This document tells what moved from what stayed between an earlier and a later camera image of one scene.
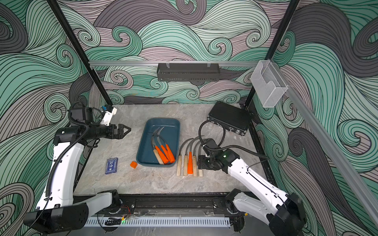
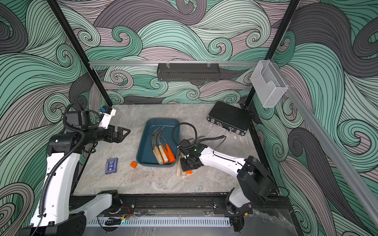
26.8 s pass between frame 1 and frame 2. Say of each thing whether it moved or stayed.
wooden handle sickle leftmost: stayed
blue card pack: stayed
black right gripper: moved
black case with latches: stayed
